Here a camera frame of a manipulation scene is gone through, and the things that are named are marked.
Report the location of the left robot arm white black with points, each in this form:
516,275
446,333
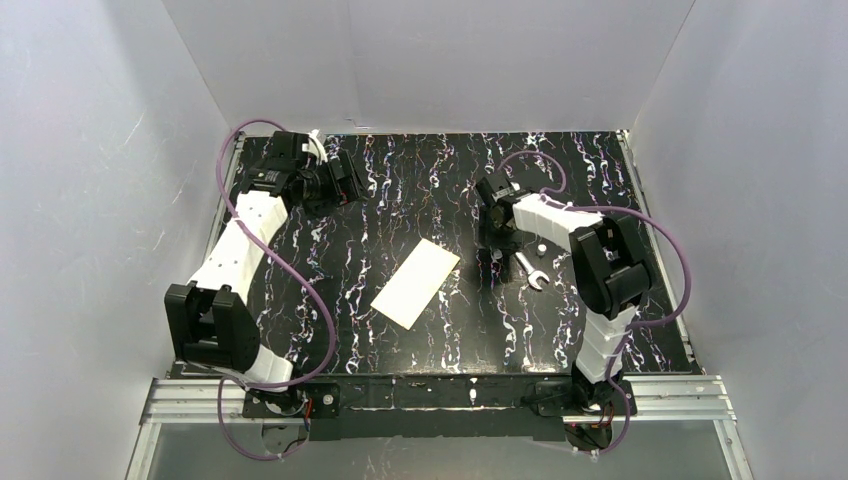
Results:
208,318

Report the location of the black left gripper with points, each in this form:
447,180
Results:
348,177

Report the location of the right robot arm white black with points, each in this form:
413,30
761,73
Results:
612,273

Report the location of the silver wrench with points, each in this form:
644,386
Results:
536,278

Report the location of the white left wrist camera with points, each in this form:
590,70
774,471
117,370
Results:
316,146

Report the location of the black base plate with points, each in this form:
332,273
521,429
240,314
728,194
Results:
538,406

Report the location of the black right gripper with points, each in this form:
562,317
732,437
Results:
497,221

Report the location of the cream envelope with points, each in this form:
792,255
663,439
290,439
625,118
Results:
414,284

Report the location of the aluminium front rail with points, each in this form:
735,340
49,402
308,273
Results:
652,398

